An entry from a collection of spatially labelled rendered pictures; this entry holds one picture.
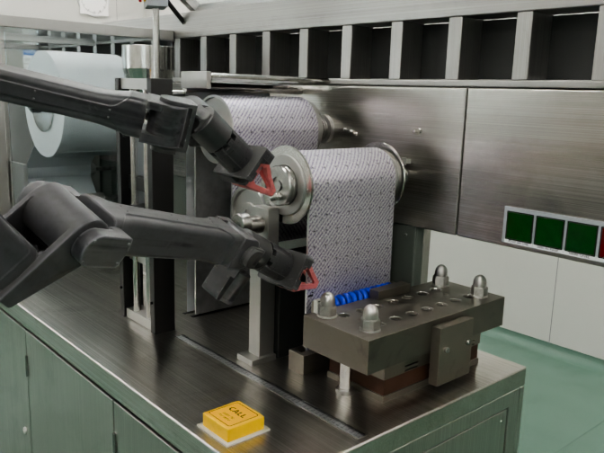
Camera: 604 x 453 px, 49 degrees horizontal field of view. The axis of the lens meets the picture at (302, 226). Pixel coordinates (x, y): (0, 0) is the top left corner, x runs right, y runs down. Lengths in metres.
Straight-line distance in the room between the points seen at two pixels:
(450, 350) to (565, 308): 2.77
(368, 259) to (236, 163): 0.38
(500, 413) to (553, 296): 2.66
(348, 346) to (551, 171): 0.48
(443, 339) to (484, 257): 2.99
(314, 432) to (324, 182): 0.44
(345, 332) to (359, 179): 0.32
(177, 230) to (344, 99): 0.81
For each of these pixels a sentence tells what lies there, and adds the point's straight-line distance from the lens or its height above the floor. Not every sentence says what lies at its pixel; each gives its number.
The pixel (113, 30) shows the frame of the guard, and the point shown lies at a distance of 2.11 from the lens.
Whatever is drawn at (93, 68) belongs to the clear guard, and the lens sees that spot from 2.09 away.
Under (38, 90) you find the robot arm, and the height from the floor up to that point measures 1.41.
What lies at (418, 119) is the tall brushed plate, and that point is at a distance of 1.44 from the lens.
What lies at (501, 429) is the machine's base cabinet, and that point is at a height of 0.79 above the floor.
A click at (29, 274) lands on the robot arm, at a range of 0.70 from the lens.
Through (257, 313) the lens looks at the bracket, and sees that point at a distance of 1.29.
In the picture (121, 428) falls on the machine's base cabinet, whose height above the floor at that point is 0.77.
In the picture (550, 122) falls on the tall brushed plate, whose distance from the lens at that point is 1.27.
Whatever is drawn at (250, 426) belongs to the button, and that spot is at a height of 0.92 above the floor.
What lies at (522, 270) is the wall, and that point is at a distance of 4.07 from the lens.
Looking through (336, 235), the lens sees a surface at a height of 1.15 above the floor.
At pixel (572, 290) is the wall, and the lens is 3.94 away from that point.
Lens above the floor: 1.42
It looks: 11 degrees down
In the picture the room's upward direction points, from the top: 2 degrees clockwise
